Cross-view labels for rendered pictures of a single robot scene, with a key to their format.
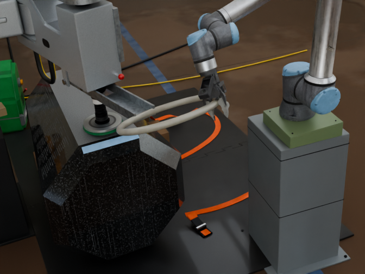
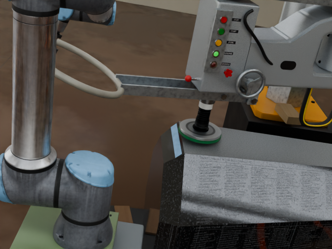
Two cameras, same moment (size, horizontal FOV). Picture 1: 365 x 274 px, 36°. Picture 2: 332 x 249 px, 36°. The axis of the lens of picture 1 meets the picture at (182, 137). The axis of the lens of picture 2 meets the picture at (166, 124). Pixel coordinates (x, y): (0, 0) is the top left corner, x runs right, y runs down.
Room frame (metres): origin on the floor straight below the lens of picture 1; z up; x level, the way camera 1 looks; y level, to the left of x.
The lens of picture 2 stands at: (3.13, -1.82, 2.00)
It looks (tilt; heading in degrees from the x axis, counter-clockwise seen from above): 26 degrees down; 104
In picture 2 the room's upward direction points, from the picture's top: 11 degrees clockwise
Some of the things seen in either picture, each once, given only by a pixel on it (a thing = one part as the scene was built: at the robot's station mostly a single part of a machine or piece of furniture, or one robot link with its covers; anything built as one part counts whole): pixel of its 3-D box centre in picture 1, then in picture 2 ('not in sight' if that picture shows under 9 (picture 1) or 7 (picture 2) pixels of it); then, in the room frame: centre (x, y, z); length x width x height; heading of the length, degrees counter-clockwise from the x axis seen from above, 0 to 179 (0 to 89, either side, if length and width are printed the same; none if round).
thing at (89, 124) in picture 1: (102, 122); (200, 129); (2.75, 0.43, 0.89); 0.21 x 0.21 x 0.01
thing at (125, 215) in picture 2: not in sight; (124, 218); (2.36, 0.66, 0.02); 0.25 x 0.10 x 0.01; 120
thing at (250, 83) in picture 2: not in sight; (247, 80); (2.92, 0.40, 1.22); 0.15 x 0.10 x 0.15; 35
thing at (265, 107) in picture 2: not in sight; (284, 103); (3.10, 1.44, 0.76); 0.49 x 0.49 x 0.05; 21
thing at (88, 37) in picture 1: (82, 42); (234, 46); (2.82, 0.48, 1.34); 0.36 x 0.22 x 0.45; 35
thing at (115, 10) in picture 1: (115, 33); (217, 41); (2.76, 0.30, 1.39); 0.08 x 0.03 x 0.28; 35
